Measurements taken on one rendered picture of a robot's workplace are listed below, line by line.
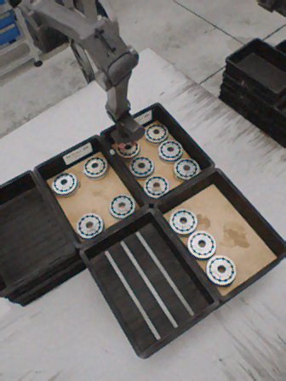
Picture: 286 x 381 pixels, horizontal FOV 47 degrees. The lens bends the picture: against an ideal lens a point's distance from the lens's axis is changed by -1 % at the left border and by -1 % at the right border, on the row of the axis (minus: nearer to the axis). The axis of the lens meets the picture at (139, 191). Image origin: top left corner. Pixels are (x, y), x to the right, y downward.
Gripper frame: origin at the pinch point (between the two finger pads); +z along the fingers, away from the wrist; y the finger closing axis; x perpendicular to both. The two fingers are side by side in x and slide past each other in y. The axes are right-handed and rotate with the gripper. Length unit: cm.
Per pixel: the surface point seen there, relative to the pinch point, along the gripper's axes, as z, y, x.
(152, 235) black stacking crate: 4.0, -11.2, -37.8
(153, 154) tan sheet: 4.3, 8.3, -7.2
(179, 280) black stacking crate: 4, -12, -57
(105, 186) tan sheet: 4.0, -16.6, -9.8
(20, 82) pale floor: 88, -20, 170
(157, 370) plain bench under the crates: 16, -34, -77
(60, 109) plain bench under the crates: 18, -13, 52
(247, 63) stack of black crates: 40, 108, 40
